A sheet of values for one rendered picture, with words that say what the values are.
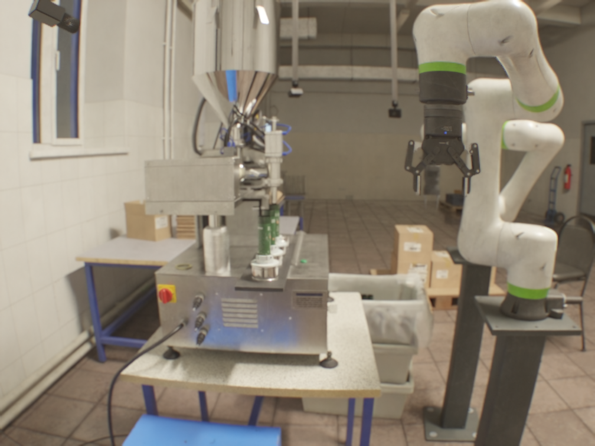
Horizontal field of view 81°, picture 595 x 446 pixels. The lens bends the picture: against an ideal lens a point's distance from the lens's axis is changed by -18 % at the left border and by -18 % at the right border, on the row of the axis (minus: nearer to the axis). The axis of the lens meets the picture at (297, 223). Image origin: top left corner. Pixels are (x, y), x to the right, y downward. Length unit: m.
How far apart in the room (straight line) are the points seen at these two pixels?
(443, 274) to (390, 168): 7.98
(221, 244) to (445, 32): 0.78
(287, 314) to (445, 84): 0.72
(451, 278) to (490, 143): 2.78
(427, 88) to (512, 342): 0.75
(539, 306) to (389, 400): 1.19
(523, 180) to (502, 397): 0.96
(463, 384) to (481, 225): 1.09
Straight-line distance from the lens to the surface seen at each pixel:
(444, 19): 0.80
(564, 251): 3.32
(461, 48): 0.80
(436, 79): 0.79
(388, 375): 2.14
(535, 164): 1.86
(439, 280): 3.85
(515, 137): 1.69
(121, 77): 3.67
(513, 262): 1.19
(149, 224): 2.94
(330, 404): 2.26
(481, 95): 1.18
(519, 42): 0.78
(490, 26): 0.77
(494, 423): 1.38
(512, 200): 1.93
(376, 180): 11.57
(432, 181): 1.90
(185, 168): 1.15
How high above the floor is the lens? 1.36
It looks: 10 degrees down
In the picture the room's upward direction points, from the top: straight up
